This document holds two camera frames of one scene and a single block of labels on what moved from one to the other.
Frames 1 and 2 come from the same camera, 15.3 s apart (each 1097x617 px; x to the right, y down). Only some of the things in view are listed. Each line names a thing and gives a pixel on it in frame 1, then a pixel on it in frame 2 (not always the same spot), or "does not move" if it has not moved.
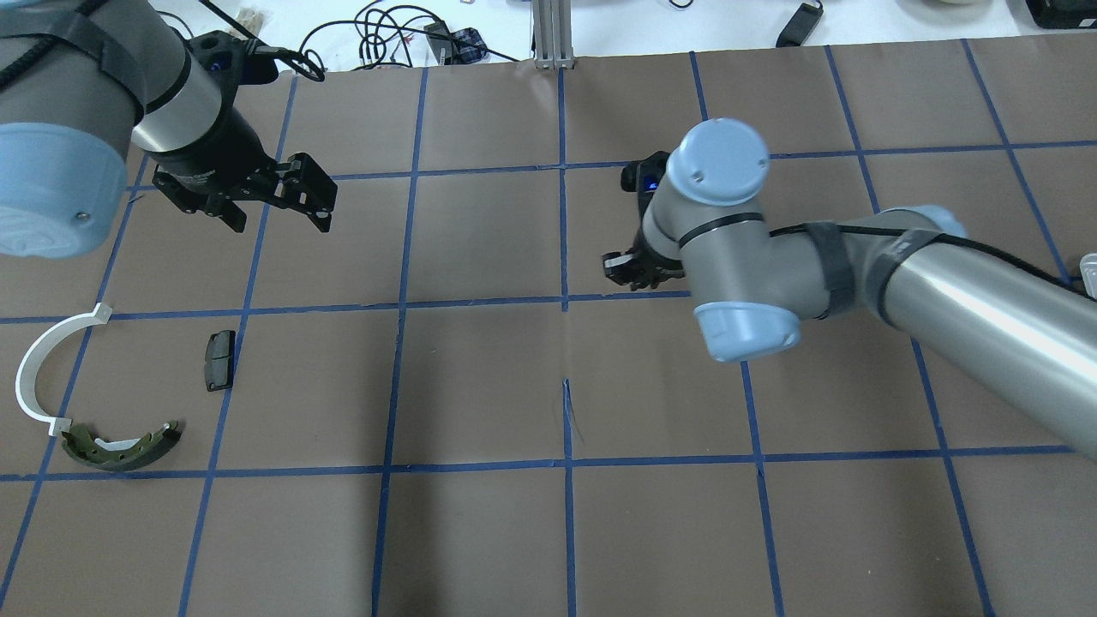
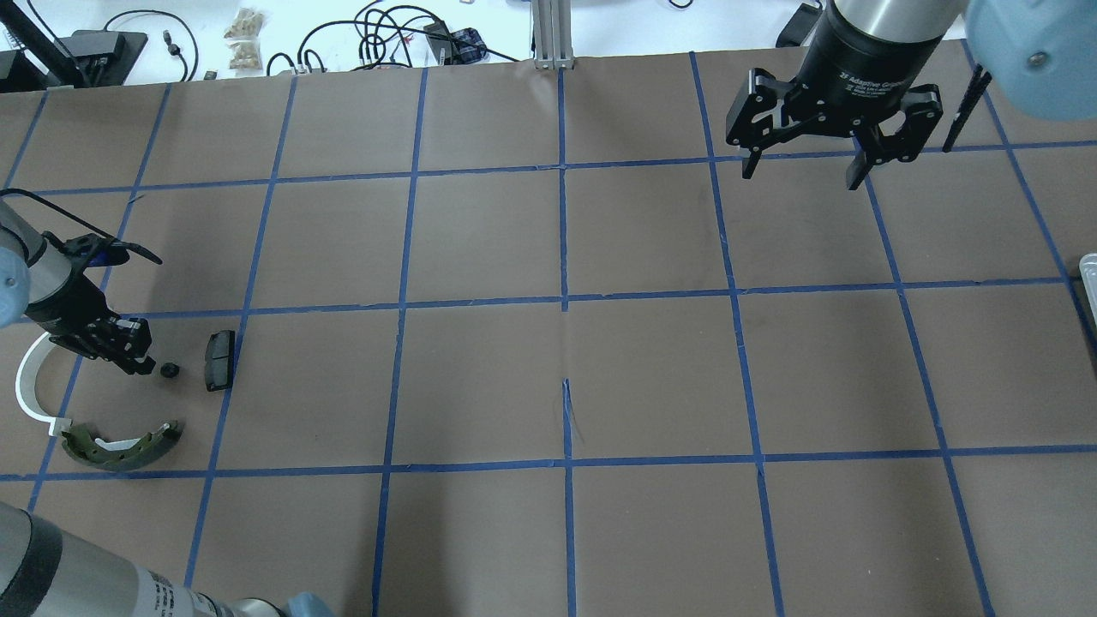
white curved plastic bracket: [31, 359] does not move
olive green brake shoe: [121, 454] does not move
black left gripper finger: [309, 188] → [128, 341]
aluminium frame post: [552, 21] does not move
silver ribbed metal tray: [1088, 271] does not move
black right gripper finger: [620, 267] → [750, 158]
